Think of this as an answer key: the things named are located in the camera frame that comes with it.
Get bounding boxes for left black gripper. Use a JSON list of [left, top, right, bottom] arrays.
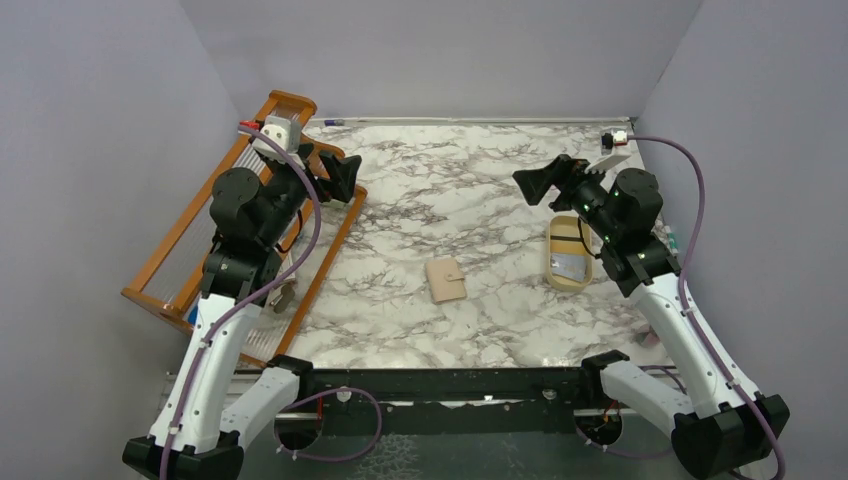
[[259, 142, 361, 248]]

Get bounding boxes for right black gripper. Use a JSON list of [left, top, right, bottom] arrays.
[[514, 153, 623, 242]]

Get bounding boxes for beige leather card holder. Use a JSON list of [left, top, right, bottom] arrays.
[[425, 257, 467, 304]]

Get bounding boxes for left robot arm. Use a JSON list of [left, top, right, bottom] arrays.
[[122, 143, 362, 479]]

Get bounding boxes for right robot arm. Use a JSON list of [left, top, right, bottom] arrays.
[[512, 155, 790, 479]]

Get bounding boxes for grey cards in tray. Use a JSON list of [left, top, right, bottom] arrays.
[[550, 252, 589, 283]]

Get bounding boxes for beige oval tray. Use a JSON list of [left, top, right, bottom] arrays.
[[546, 215, 595, 292]]

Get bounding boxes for pink cup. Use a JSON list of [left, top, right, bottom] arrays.
[[635, 329, 660, 348]]

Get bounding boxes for orange wooden shelf rack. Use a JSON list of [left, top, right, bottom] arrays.
[[121, 89, 368, 370]]

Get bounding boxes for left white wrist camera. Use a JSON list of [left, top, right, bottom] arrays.
[[240, 115, 301, 163]]

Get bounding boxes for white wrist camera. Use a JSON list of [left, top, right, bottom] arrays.
[[585, 129, 632, 174], [240, 115, 301, 163]]

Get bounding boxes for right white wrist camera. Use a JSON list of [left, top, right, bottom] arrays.
[[585, 129, 632, 174]]

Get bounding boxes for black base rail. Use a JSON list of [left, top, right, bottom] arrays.
[[264, 365, 670, 439]]

